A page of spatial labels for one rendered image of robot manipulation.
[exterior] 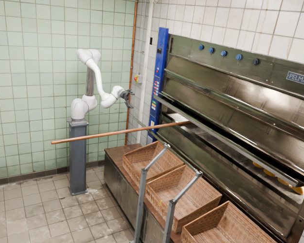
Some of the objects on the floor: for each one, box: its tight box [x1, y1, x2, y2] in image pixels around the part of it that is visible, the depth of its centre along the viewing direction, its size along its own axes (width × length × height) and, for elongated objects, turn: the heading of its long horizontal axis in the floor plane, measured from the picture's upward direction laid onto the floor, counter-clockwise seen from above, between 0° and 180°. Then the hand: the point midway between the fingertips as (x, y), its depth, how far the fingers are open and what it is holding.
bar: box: [127, 117, 203, 243], centre depth 271 cm, size 31×127×118 cm, turn 15°
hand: (132, 101), depth 260 cm, fingers open, 13 cm apart
